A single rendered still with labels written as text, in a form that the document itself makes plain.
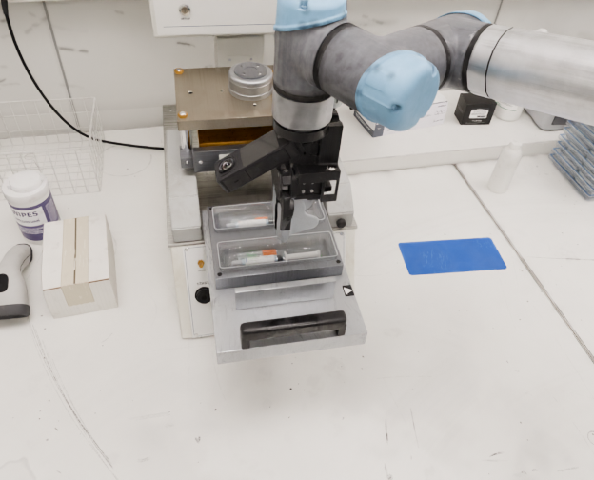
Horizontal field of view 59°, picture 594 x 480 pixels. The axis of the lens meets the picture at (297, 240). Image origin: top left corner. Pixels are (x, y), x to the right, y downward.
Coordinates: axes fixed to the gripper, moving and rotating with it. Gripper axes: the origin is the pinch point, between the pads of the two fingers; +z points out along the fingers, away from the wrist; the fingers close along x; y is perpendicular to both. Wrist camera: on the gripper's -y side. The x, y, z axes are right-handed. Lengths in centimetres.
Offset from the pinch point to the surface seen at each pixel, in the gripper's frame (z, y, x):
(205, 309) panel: 23.5, -12.0, 5.0
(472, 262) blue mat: 29, 48, 13
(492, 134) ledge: 24, 71, 55
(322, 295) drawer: 6.3, 5.6, -8.1
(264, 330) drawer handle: 3.5, -4.4, -15.0
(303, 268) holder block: 4.7, 3.5, -3.6
